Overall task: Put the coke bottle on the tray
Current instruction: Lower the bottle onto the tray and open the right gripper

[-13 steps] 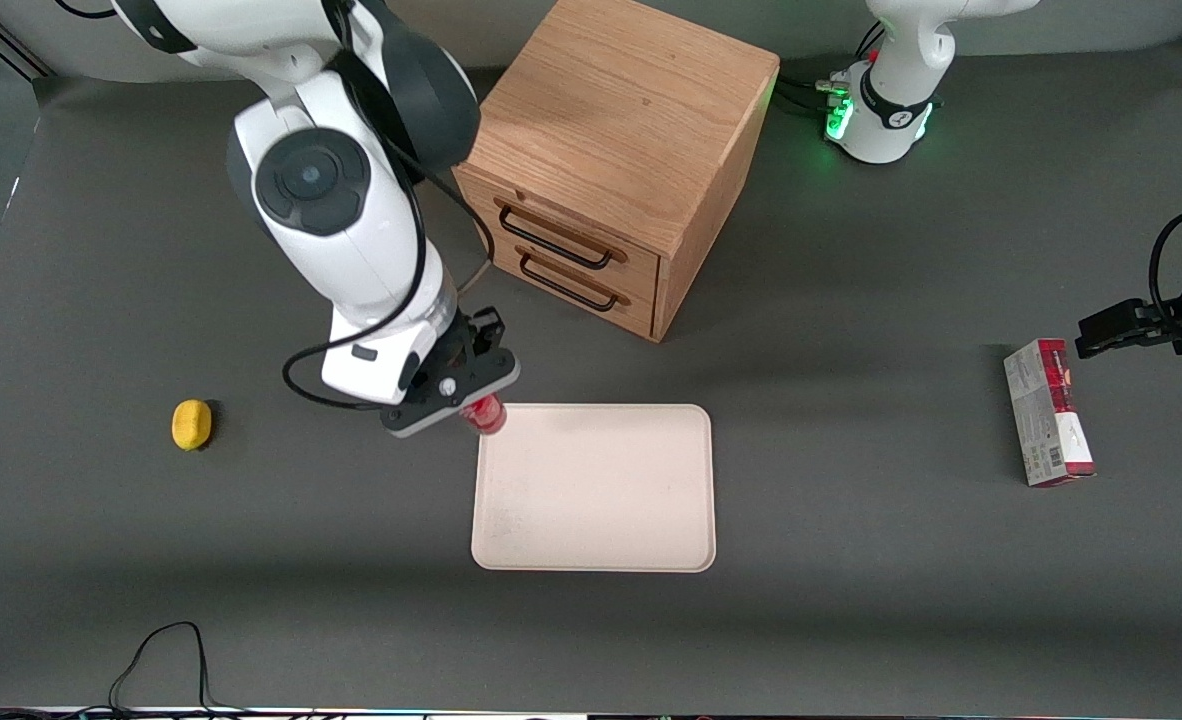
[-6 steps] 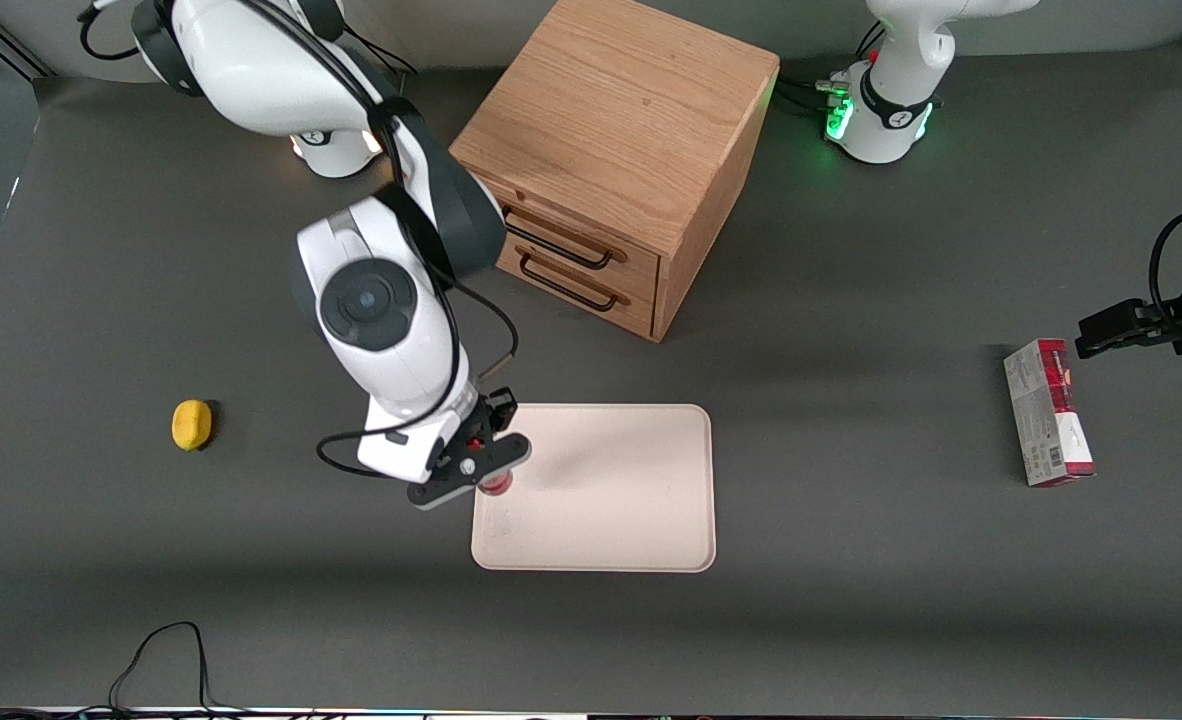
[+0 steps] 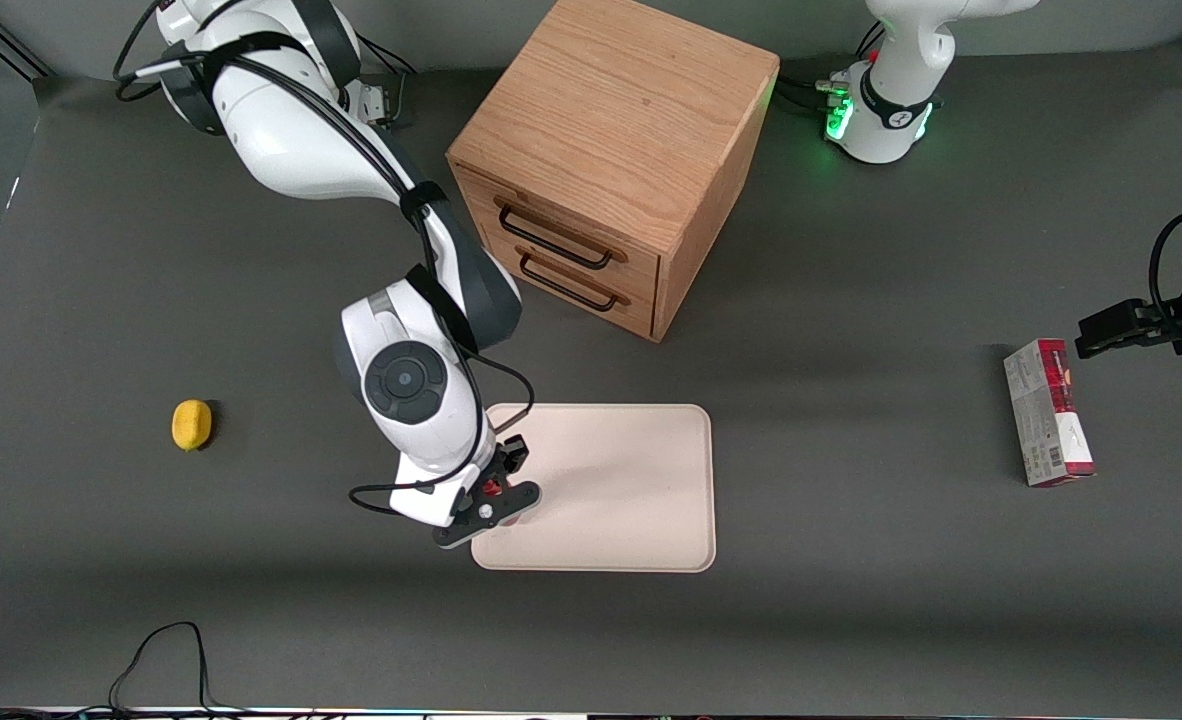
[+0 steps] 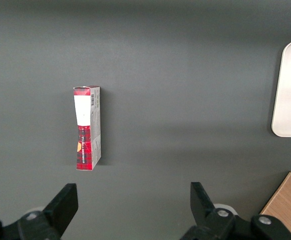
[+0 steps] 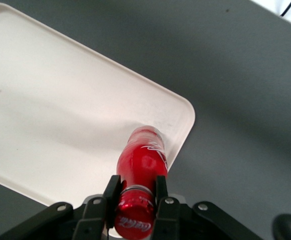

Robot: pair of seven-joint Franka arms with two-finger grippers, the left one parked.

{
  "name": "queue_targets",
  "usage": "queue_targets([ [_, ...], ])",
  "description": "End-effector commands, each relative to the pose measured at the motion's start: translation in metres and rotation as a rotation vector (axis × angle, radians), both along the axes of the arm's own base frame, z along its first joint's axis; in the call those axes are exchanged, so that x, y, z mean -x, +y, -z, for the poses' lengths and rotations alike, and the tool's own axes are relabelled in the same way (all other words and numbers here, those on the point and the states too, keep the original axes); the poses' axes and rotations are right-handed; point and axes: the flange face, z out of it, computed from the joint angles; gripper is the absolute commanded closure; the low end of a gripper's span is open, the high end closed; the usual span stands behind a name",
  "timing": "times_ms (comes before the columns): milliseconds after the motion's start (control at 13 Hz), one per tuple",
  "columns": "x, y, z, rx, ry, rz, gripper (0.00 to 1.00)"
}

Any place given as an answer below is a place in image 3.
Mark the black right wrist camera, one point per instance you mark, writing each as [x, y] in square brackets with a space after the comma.
[486, 515]

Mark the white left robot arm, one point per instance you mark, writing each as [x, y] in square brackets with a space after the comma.
[891, 130]

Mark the red and grey carton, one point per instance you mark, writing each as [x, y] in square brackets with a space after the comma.
[1051, 420]

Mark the beige rectangular tray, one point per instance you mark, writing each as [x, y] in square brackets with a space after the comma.
[621, 490]

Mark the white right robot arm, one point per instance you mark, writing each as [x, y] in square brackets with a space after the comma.
[271, 150]

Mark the yellow lemon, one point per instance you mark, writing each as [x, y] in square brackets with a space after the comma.
[191, 425]

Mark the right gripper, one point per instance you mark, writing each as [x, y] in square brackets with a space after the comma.
[510, 459]

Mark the wooden drawer cabinet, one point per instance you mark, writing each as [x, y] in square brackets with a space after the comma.
[621, 110]

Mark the wooden drawer front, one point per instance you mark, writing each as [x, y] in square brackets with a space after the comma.
[641, 305]
[571, 215]

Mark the metal connector block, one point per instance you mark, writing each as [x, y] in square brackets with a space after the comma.
[376, 100]

